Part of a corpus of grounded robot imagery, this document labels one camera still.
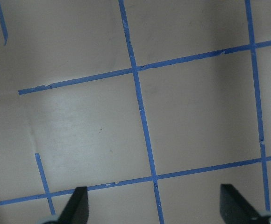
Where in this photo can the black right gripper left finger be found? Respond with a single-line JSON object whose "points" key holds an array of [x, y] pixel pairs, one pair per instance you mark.
{"points": [[76, 210]]}

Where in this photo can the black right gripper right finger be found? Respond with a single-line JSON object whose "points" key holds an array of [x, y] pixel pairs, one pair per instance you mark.
{"points": [[234, 208]]}

